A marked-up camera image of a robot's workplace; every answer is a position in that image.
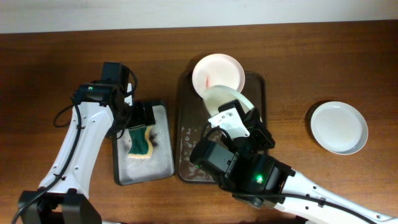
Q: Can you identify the small black soapy tray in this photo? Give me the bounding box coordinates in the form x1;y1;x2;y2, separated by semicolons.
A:
112;100;174;185

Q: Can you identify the dark brown plastic tray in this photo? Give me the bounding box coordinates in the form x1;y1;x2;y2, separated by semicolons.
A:
175;71;267;184

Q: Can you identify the grey-white plate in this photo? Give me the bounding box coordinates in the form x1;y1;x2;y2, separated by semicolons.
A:
310;101;369;155

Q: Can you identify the pinkish plate with red smear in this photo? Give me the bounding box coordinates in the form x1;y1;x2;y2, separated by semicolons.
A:
192;54;246;97

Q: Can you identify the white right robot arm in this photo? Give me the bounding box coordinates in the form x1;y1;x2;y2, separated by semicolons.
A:
233;101;397;223

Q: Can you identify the green and yellow sponge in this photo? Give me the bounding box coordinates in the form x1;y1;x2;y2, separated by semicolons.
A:
128;126;153;159

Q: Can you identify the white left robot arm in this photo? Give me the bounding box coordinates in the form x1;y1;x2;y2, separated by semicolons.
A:
12;83;155;223

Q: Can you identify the cream plate with red stain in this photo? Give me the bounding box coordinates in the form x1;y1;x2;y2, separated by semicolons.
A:
203;85;254;119

